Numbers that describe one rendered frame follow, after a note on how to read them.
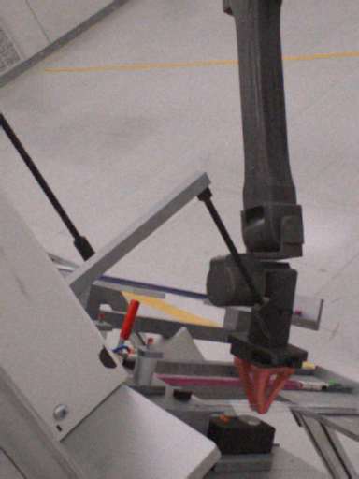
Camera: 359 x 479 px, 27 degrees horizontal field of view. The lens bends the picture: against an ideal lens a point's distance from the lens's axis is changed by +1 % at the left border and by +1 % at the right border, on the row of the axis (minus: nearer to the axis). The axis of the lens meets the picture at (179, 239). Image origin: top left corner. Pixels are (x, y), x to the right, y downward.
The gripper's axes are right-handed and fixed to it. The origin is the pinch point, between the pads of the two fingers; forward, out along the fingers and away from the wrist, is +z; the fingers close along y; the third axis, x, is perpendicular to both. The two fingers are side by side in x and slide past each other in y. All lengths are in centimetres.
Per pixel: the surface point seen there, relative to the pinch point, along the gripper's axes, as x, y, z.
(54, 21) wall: 309, -759, -160
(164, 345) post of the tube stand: 11.5, -40.9, 3.9
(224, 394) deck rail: 9.9, -19.1, 5.9
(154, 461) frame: -49, 45, -18
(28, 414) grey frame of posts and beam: -60, 52, -25
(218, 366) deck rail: 7.7, -19.1, 0.9
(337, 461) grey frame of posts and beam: 42, -21, 23
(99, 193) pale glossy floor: 154, -331, -1
